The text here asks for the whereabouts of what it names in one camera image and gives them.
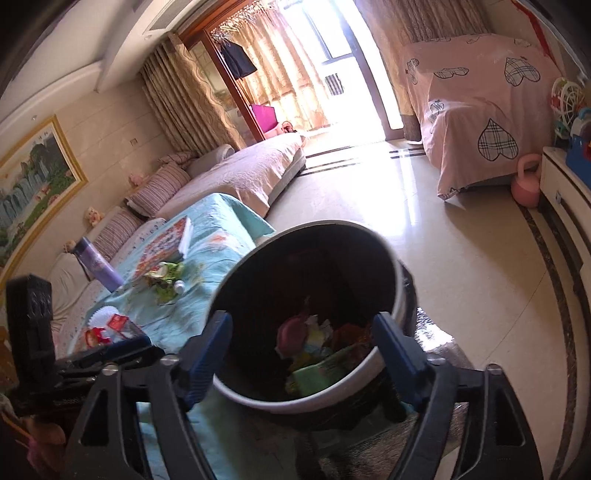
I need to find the white round trash bin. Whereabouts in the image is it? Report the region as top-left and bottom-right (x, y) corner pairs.
(210, 220), (419, 430)

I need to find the small striped pillow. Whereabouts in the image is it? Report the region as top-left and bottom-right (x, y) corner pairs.
(159, 151), (197, 169)

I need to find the ceiling air conditioner vent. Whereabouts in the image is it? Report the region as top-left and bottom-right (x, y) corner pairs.
(143, 0), (204, 35)

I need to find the sheer balcony curtain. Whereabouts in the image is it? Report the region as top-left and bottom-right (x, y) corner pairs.
(231, 9), (333, 132)

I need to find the white low cabinet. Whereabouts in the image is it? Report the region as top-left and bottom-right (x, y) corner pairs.
(539, 147), (591, 296)

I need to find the magenta chair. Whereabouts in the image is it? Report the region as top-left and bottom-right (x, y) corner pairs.
(249, 104), (281, 139)

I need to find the white wheel toy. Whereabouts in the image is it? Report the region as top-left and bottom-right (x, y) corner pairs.
(551, 76), (585, 139)

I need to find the pink heart-print furniture cover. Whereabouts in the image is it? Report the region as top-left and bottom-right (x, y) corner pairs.
(399, 33), (566, 200)

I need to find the red hanging decoration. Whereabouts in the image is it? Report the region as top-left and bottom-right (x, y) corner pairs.
(515, 0), (561, 61)

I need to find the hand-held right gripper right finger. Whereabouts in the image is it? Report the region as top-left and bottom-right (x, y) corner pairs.
(372, 313), (543, 480)

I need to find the large striped pillow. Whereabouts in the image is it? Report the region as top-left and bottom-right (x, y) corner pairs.
(95, 210), (144, 261)

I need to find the pink kettlebell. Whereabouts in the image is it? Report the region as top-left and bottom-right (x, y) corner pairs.
(510, 153), (543, 208)

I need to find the green crumpled wrapper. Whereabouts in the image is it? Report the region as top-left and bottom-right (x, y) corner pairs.
(143, 261), (188, 305)

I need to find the dark hanging garment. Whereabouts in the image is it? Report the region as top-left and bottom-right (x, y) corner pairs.
(219, 39), (258, 79)

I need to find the wooden balcony door frame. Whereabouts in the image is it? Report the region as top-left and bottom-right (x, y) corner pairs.
(178, 0), (407, 144)

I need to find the green drink carton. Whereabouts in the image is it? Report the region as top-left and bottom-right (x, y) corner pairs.
(288, 348), (370, 393)

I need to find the blue toy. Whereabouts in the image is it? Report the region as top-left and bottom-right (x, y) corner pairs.
(566, 108), (591, 176)

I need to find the purple water bottle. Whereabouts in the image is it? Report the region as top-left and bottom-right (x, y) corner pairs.
(74, 236), (125, 292)

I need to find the colourful plastic bag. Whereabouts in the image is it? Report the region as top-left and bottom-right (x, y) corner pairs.
(305, 315), (372, 355)

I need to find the person's left hand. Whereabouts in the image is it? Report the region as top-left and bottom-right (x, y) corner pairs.
(18, 415), (68, 472)

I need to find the crushed red can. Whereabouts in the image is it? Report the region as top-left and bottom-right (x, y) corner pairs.
(276, 316), (309, 356)

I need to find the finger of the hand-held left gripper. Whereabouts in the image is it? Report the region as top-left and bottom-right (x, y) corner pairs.
(69, 336), (154, 360)
(55, 346), (166, 376)

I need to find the red snack wrapper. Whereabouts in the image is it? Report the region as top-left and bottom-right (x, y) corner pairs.
(83, 314), (139, 347)

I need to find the colourful picture book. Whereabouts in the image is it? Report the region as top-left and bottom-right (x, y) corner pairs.
(134, 217), (194, 278)

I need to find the sofa with patterned cover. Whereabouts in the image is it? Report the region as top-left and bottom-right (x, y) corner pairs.
(46, 134), (308, 333)

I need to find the framed landscape painting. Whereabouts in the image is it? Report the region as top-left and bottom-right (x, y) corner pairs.
(0, 115), (88, 273)

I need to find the white cloth-covered cushion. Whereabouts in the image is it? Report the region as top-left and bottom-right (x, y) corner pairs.
(46, 251), (93, 305)

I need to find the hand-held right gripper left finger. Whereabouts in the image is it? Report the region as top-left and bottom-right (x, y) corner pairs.
(65, 310), (234, 480)

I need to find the white radiator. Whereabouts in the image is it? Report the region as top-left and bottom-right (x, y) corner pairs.
(324, 73), (346, 99)

